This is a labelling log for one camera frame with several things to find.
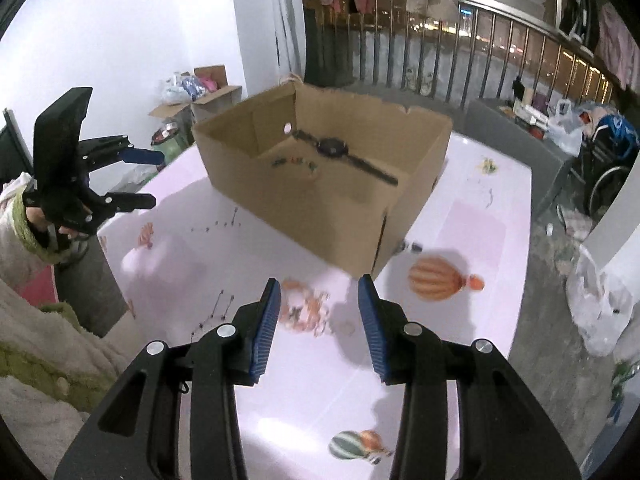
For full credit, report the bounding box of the grey cabinet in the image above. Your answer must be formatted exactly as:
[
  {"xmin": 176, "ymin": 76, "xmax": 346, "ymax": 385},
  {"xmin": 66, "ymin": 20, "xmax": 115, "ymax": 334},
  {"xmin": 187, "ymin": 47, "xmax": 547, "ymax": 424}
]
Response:
[{"xmin": 465, "ymin": 97, "xmax": 586, "ymax": 217}]

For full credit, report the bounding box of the wheelchair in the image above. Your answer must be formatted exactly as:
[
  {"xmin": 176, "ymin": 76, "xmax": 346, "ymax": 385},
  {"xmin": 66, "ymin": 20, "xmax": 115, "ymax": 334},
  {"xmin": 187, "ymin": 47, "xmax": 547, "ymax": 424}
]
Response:
[{"xmin": 580, "ymin": 110, "xmax": 640, "ymax": 217}]

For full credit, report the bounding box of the green round tin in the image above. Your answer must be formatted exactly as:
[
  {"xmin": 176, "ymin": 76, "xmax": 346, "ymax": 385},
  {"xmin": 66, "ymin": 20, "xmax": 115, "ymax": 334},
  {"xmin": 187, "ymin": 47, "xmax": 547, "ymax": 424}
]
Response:
[{"xmin": 151, "ymin": 119, "xmax": 195, "ymax": 163}]

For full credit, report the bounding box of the brown cardboard box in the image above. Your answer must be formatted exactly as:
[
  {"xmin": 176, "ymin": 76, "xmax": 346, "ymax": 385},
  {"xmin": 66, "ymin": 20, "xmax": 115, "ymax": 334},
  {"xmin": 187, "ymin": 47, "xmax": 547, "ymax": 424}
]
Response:
[{"xmin": 192, "ymin": 81, "xmax": 453, "ymax": 276}]

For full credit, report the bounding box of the pale pink hanging garment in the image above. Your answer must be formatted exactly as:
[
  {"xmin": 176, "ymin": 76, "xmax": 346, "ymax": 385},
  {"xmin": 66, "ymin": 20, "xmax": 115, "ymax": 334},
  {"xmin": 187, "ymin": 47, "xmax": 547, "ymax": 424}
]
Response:
[{"xmin": 597, "ymin": 4, "xmax": 640, "ymax": 91}]

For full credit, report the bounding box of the black white hanging jacket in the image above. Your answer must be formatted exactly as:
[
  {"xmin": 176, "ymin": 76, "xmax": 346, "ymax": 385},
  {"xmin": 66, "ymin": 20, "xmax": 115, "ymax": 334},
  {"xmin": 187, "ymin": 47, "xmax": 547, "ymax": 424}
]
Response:
[{"xmin": 556, "ymin": 0, "xmax": 601, "ymax": 56}]

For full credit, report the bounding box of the white green fluffy robe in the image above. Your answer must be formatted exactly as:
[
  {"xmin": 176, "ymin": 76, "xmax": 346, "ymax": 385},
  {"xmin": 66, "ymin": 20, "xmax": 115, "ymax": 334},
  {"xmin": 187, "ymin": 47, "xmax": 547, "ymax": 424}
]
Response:
[{"xmin": 0, "ymin": 280, "xmax": 133, "ymax": 480}]

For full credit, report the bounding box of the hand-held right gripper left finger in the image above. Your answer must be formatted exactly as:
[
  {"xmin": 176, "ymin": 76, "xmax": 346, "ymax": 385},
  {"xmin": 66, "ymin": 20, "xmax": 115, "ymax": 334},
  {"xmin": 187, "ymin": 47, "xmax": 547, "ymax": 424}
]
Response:
[{"xmin": 54, "ymin": 277, "xmax": 282, "ymax": 480}]

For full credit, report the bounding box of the small white plastic bag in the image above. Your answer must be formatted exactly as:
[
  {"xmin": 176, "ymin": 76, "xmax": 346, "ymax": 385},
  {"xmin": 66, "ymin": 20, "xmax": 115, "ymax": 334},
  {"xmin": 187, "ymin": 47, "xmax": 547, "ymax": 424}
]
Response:
[{"xmin": 547, "ymin": 100, "xmax": 586, "ymax": 154}]

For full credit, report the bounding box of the white curtain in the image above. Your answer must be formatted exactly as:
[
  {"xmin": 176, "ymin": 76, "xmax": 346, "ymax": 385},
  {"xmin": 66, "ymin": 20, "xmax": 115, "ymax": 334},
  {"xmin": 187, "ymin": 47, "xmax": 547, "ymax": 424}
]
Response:
[{"xmin": 270, "ymin": 0, "xmax": 307, "ymax": 82}]

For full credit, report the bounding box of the flat white box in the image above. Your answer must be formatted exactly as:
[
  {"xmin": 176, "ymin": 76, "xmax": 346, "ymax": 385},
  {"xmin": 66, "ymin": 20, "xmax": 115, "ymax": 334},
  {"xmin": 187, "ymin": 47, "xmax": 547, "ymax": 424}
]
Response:
[{"xmin": 512, "ymin": 105, "xmax": 549, "ymax": 127}]

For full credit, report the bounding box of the pink orange bead bracelet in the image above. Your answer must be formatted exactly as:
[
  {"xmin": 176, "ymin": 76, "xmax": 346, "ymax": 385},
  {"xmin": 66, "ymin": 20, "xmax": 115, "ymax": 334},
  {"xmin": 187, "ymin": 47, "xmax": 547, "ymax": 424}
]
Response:
[{"xmin": 279, "ymin": 279, "xmax": 332, "ymax": 335}]

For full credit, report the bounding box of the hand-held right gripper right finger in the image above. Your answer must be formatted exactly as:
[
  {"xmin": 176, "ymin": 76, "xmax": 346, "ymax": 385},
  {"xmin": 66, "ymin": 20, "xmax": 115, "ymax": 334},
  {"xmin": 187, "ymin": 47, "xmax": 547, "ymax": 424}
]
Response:
[{"xmin": 357, "ymin": 274, "xmax": 583, "ymax": 480}]

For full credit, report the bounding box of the multicolour bead bracelet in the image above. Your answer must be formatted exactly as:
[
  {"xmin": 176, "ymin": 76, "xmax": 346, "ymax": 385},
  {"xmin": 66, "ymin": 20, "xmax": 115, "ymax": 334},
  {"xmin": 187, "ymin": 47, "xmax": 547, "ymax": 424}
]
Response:
[{"xmin": 270, "ymin": 156, "xmax": 319, "ymax": 177}]

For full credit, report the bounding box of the large crumpled white plastic bag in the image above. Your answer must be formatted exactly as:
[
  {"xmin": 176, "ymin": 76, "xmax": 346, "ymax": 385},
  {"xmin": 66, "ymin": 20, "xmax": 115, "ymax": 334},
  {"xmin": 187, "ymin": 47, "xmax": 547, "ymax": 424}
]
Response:
[{"xmin": 565, "ymin": 245, "xmax": 636, "ymax": 358}]

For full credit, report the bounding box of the person's left hand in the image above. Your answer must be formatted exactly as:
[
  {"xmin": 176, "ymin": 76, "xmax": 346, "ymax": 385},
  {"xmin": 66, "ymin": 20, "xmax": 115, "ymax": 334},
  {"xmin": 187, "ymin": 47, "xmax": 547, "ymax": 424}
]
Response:
[{"xmin": 24, "ymin": 206, "xmax": 83, "ymax": 242}]

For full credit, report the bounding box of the black smartwatch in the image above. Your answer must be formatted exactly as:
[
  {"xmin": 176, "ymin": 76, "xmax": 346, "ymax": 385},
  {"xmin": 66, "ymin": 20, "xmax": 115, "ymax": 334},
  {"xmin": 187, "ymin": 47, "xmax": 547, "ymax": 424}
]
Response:
[{"xmin": 292, "ymin": 129, "xmax": 399, "ymax": 186}]

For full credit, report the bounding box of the small open cardboard box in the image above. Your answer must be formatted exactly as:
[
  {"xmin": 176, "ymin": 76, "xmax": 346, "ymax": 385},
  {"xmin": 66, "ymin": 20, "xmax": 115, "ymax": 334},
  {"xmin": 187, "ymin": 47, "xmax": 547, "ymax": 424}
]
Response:
[{"xmin": 148, "ymin": 65, "xmax": 244, "ymax": 122}]

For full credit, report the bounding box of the pink balloon print tablecloth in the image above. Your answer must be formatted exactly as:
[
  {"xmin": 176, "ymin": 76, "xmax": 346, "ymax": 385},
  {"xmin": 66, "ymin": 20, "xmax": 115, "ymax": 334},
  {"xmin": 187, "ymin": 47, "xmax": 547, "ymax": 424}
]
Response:
[{"xmin": 97, "ymin": 132, "xmax": 532, "ymax": 480}]

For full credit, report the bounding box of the person's left forearm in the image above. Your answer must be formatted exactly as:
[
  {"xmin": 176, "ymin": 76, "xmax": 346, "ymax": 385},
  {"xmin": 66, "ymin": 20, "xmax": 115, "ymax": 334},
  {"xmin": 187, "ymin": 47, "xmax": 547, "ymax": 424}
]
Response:
[{"xmin": 0, "ymin": 172, "xmax": 61, "ymax": 281}]

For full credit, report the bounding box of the patterned floor rag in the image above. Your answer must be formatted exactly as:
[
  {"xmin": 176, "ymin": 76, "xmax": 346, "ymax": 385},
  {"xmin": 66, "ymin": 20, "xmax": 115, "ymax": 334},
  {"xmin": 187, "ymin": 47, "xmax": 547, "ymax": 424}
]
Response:
[{"xmin": 556, "ymin": 206, "xmax": 596, "ymax": 241}]

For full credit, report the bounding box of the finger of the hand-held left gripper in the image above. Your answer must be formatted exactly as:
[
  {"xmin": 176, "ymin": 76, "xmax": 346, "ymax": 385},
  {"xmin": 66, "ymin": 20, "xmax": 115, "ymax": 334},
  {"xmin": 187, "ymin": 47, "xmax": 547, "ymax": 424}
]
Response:
[
  {"xmin": 90, "ymin": 191, "xmax": 157, "ymax": 221},
  {"xmin": 77, "ymin": 135, "xmax": 166, "ymax": 172}
]

